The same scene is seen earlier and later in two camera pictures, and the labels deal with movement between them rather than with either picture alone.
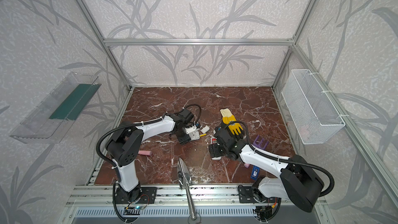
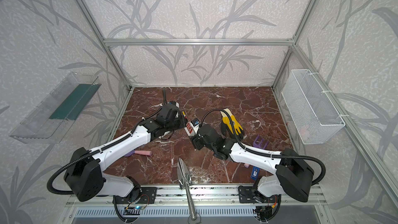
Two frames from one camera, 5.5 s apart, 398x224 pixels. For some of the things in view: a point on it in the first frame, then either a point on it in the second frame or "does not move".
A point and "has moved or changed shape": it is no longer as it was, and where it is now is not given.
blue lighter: [255, 172] does not move
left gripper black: [185, 137] to [181, 120]
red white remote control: [214, 140] has moved or changed shape
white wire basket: [314, 115] does not move
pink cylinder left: [148, 153] does not move
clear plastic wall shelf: [47, 123] does not move
